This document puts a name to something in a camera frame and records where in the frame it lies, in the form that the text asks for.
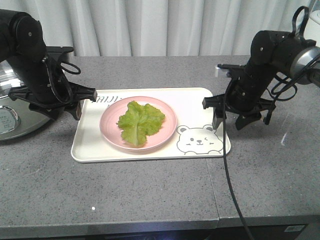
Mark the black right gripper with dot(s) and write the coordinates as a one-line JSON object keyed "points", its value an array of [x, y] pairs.
{"points": [[242, 99]]}

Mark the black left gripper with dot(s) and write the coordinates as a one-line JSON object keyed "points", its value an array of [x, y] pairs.
{"points": [[48, 105]]}

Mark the pink round plate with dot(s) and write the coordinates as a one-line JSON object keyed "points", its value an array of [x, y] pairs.
{"points": [[112, 133]]}

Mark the cream bear serving tray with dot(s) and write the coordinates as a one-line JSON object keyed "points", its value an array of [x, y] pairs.
{"points": [[194, 135]]}

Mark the green lettuce leaf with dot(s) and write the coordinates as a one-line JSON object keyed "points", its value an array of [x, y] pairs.
{"points": [[139, 122]]}

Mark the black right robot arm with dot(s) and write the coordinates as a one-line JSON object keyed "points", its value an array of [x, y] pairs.
{"points": [[278, 61]]}

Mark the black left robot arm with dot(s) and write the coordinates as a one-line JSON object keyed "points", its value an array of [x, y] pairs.
{"points": [[41, 68]]}

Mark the green electric cooking pot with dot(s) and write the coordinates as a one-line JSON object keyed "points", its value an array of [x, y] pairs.
{"points": [[16, 119]]}

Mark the black disinfection cabinet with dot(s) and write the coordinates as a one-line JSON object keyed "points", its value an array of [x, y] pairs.
{"points": [[260, 232]]}

